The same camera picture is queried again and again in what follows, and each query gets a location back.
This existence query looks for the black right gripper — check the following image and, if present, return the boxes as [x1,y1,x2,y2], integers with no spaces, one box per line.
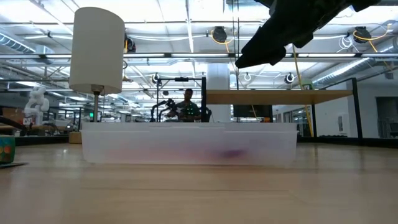
[235,0,382,69]

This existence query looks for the purple handled teal scissors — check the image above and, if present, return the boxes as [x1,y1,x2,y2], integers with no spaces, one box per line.
[217,148,249,159]

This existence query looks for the clear pencil case purple lid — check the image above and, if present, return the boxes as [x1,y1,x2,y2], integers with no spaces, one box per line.
[80,121,299,166]

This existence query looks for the yellow green crayon box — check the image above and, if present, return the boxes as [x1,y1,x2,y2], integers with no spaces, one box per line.
[0,135,16,165]

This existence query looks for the wooden shelf black legs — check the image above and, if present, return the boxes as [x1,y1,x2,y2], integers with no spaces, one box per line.
[201,77,364,139]

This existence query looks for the black monitor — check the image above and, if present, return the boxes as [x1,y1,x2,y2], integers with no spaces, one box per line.
[233,104,274,123]

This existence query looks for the person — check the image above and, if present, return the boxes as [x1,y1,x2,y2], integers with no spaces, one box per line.
[169,88,203,123]

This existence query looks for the white shade wooden base lamp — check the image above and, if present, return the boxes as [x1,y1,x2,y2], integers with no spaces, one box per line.
[68,6,126,144]

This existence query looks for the black hanging cable with coil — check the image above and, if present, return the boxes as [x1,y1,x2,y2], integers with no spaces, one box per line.
[231,0,241,123]

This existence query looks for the black ceiling cable reel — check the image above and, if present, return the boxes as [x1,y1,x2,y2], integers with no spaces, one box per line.
[124,33,137,54]
[210,26,234,45]
[353,26,391,44]

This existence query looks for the yellow hanging cable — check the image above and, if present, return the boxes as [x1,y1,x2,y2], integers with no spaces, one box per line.
[291,43,315,138]

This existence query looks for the black aluminium table frame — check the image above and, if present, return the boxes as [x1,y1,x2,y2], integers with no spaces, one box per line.
[14,134,398,149]

